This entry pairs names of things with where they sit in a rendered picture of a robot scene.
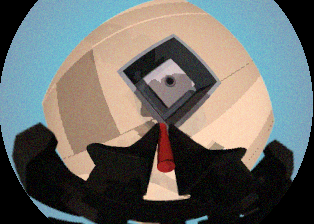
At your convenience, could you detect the white square plate with hole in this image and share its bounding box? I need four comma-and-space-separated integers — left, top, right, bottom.
144, 59, 194, 109

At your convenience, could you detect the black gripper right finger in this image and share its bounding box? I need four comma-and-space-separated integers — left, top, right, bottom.
169, 123, 247, 196

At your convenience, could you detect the red peg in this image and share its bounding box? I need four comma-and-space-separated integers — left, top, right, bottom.
157, 123, 176, 173

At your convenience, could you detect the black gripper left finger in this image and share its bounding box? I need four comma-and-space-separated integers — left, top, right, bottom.
86, 122, 160, 196

